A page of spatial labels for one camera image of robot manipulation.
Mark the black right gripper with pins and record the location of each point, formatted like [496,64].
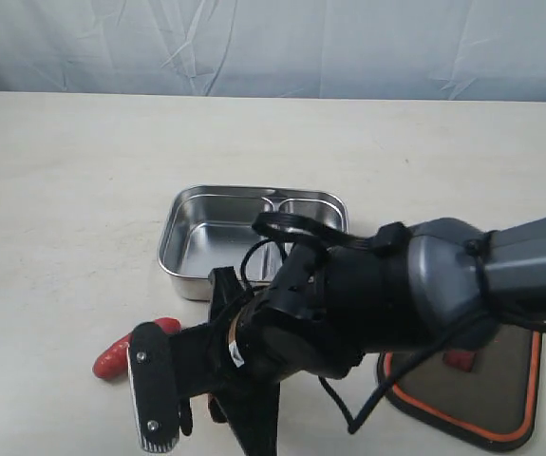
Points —
[240,356]

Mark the red toy sausage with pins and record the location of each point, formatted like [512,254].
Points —
[112,363]

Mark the dark transparent lunch box lid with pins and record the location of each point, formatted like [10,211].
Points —
[487,399]

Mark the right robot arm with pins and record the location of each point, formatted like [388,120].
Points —
[441,284]

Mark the steel two-compartment lunch box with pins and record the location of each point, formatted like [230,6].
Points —
[210,226]

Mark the light blue backdrop cloth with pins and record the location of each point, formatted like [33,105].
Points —
[423,50]

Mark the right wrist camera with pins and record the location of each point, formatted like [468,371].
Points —
[153,386]

